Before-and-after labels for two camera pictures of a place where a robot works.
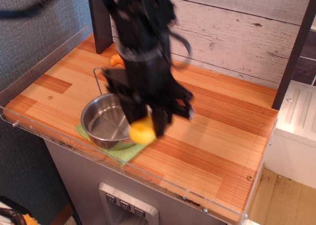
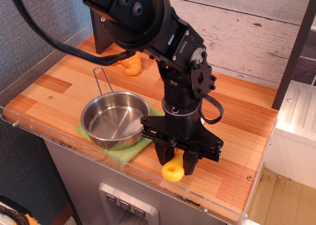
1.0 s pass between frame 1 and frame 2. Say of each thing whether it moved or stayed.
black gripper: moved
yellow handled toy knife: moved
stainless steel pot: stayed
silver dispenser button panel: stayed
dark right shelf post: stayed
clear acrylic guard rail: stayed
